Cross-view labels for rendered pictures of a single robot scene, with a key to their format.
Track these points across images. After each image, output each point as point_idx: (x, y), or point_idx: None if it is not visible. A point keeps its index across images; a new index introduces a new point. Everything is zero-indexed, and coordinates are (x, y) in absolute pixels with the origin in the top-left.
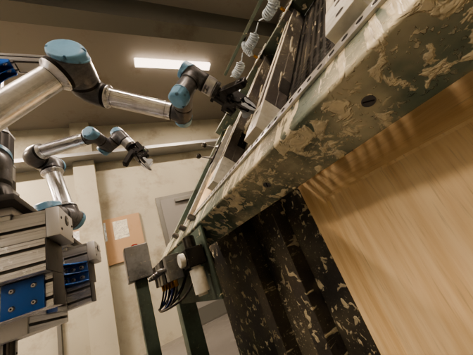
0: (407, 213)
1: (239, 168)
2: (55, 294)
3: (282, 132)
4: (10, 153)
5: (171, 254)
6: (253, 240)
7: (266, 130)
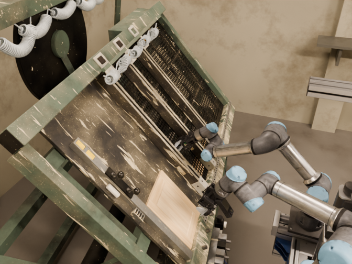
0: None
1: (217, 176)
2: (274, 242)
3: (223, 164)
4: (306, 192)
5: (223, 233)
6: None
7: (218, 163)
